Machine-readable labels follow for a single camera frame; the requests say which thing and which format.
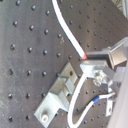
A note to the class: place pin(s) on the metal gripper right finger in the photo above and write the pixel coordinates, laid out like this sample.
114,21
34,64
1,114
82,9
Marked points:
114,55

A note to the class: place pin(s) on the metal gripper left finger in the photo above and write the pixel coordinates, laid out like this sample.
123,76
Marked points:
101,73

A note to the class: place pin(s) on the metal cable routing clip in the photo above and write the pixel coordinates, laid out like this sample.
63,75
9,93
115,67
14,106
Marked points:
56,97

